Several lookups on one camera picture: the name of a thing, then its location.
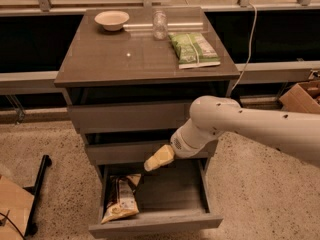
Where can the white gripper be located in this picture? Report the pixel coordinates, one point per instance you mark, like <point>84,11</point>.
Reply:
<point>177,146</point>

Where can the brown chip bag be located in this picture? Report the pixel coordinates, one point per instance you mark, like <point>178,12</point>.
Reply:
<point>121,201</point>

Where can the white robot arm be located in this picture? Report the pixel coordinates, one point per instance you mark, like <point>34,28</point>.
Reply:
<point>296,134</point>

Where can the grey bottom drawer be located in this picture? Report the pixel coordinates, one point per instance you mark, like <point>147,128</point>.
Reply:
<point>170,199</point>

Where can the grey drawer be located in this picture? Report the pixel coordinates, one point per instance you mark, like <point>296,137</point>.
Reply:
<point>129,117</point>
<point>120,153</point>
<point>170,199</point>

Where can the grey middle drawer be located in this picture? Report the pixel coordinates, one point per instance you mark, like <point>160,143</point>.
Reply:
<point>120,153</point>

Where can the grey top drawer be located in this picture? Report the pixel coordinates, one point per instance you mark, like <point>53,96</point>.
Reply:
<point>129,117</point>

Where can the grey drawer cabinet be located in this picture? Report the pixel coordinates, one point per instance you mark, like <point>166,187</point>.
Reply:
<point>131,66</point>

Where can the green chip bag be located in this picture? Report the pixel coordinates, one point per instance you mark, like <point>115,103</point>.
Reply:
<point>193,50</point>

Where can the clear glass jar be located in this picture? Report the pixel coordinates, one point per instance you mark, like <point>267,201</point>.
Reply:
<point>160,28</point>

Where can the white paper bowl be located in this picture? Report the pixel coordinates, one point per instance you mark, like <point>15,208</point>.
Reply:
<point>112,20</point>

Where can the black metal stand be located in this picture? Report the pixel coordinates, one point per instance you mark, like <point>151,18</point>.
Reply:
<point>35,191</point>

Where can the cardboard box right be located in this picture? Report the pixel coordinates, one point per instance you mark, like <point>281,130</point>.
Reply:
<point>302,97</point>

